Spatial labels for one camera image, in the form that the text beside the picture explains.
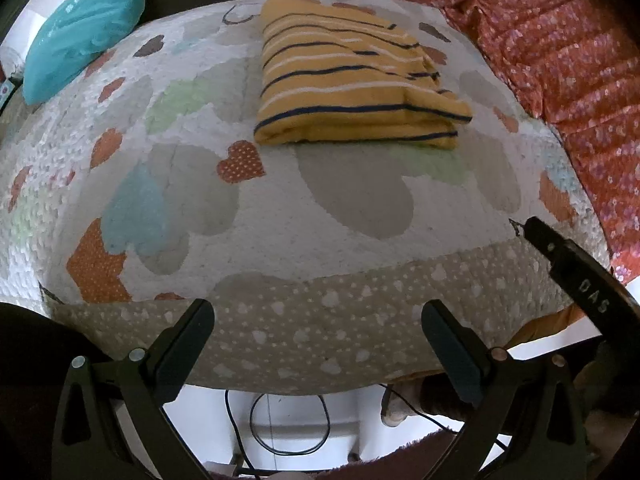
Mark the heart print blanket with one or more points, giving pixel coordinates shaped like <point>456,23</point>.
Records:
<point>300,220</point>

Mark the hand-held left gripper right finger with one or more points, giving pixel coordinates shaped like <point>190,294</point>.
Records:
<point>447,340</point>

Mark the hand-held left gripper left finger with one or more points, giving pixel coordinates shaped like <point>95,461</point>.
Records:
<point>187,340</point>

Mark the light blue dotted box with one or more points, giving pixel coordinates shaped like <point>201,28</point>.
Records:
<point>5,94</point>

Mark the yellow striped shirt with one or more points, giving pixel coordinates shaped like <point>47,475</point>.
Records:
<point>340,85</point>

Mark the orange cloth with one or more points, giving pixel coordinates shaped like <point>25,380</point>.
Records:
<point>550,327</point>

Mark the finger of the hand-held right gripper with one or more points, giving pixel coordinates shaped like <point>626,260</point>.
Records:
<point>547,242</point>

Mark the teal pillow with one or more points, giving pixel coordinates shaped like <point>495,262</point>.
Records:
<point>75,30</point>

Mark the red floral cloth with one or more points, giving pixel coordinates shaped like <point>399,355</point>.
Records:
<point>575,60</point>

